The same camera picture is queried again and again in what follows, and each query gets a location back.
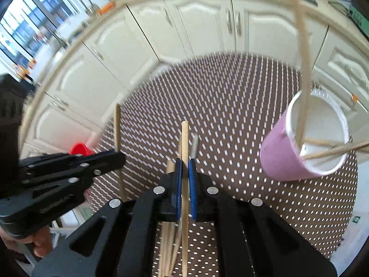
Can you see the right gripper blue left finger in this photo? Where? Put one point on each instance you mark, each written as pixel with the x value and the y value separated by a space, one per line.
pixel 178 175

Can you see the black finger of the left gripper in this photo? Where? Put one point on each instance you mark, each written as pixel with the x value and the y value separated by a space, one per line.
pixel 101 161

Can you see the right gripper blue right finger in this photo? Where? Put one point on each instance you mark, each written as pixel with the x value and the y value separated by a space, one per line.
pixel 192 175

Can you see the light wooden chopstick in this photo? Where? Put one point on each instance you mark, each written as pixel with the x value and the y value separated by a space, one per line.
pixel 185 195

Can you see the pink white cup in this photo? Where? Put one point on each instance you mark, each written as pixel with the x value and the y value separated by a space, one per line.
pixel 280 156

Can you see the dark wooden chopstick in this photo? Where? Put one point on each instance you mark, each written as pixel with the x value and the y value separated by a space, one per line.
pixel 194 147

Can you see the orange kitchen tool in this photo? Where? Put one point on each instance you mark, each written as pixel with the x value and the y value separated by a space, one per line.
pixel 106 8

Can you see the kitchen window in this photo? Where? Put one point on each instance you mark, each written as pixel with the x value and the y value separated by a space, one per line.
pixel 27 24

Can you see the person's left hand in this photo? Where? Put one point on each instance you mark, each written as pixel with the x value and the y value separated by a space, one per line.
pixel 41 240

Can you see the red plastic bucket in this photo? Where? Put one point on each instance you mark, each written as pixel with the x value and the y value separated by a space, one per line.
pixel 82 149

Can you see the brown polka dot tablecloth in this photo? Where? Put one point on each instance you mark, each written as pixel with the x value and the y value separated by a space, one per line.
pixel 231 101

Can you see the white base cabinets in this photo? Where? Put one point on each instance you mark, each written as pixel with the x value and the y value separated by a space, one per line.
pixel 122 48

